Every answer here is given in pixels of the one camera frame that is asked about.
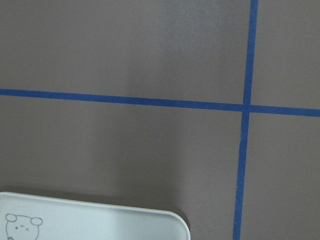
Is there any cream rabbit tray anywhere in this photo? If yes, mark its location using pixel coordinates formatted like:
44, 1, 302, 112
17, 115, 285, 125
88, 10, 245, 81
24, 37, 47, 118
0, 192, 191, 240

